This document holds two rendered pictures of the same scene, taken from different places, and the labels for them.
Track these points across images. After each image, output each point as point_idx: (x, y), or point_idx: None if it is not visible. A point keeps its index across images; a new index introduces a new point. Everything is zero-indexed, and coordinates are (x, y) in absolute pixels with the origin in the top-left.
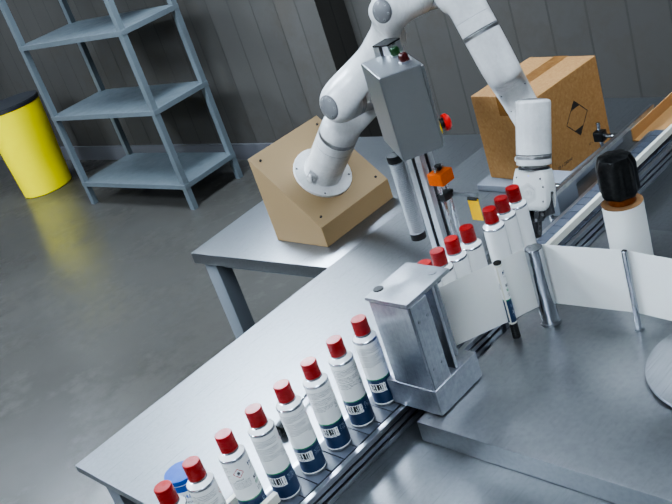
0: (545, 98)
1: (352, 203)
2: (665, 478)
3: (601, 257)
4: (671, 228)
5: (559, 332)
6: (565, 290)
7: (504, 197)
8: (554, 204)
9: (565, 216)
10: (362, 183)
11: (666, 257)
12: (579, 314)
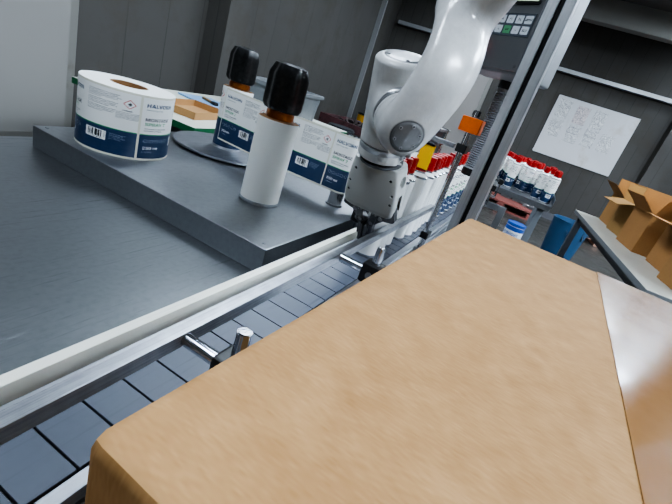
0: (384, 52)
1: None
2: None
3: (302, 126)
4: (176, 260)
5: (326, 198)
6: (325, 173)
7: None
8: (346, 196)
9: (328, 291)
10: None
11: (223, 199)
12: (311, 199)
